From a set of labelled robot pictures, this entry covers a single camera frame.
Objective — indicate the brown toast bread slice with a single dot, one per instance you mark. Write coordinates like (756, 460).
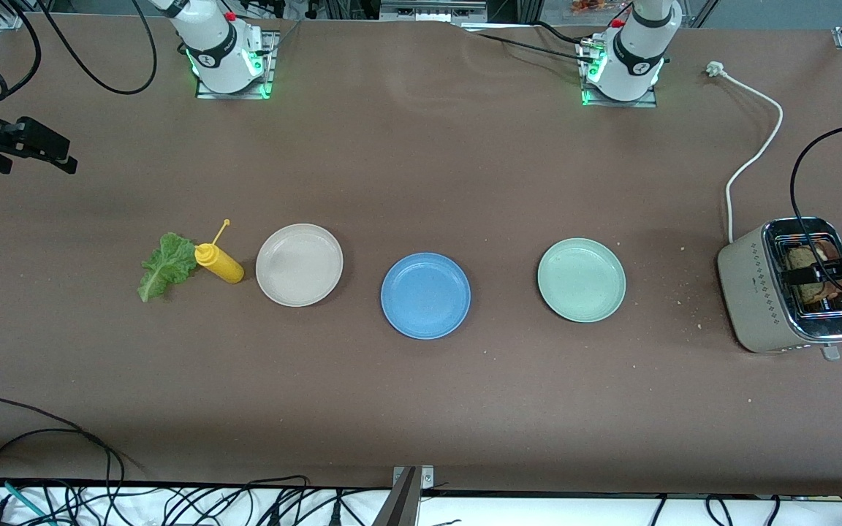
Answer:
(801, 257)
(830, 252)

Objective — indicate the green lettuce leaf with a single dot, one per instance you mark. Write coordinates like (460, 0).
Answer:
(167, 267)

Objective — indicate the yellow mustard squeeze bottle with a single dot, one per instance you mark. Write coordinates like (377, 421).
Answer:
(222, 267)

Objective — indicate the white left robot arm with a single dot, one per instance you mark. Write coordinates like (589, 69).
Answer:
(633, 51)

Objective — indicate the green round plate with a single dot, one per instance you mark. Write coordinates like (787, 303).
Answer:
(582, 280)

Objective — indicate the beige round plate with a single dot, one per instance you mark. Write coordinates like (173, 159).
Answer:
(299, 264)

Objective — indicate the blue round plate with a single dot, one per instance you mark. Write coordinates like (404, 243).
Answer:
(425, 296)

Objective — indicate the beige chrome toaster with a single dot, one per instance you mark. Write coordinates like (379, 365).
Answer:
(750, 292)

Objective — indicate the orange snack package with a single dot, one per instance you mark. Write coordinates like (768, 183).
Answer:
(589, 6)

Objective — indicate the dark metal bar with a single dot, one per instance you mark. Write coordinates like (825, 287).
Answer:
(399, 508)

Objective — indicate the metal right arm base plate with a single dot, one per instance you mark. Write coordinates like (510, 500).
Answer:
(231, 96)

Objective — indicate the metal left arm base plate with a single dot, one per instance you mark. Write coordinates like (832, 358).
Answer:
(618, 104)

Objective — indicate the silver metal bracket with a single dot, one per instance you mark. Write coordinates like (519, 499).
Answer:
(427, 478)

